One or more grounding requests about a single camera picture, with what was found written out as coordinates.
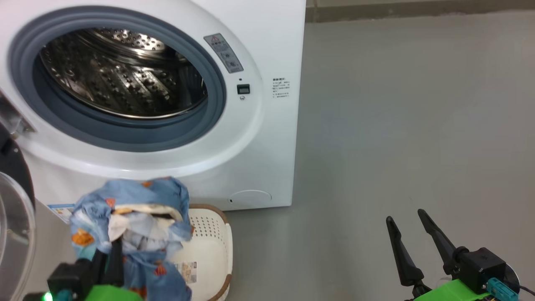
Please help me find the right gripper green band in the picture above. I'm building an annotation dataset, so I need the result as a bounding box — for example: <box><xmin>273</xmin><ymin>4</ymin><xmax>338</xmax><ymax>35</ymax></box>
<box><xmin>385</xmin><ymin>209</ymin><xmax>507</xmax><ymax>301</ymax></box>

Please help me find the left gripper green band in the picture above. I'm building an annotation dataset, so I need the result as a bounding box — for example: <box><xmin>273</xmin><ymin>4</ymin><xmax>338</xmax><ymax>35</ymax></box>
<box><xmin>47</xmin><ymin>237</ymin><xmax>145</xmax><ymax>301</ymax></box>

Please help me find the blue garment with white collar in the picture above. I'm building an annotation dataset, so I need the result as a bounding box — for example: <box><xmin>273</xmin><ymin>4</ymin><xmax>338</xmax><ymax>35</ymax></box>
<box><xmin>69</xmin><ymin>177</ymin><xmax>195</xmax><ymax>301</ymax></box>

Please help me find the black washer door glass bowl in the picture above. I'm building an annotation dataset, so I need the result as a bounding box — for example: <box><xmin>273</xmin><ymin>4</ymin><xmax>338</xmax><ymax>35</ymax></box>
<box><xmin>0</xmin><ymin>90</ymin><xmax>37</xmax><ymax>301</ymax></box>

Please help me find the cream plastic basket brown rim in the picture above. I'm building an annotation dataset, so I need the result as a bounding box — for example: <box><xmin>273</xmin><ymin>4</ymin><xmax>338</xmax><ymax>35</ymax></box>
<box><xmin>169</xmin><ymin>204</ymin><xmax>233</xmax><ymax>301</ymax></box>

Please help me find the white front-load washing machine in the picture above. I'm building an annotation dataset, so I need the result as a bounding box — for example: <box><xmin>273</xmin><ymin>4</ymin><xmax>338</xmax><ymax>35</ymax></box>
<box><xmin>0</xmin><ymin>0</ymin><xmax>307</xmax><ymax>224</ymax></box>

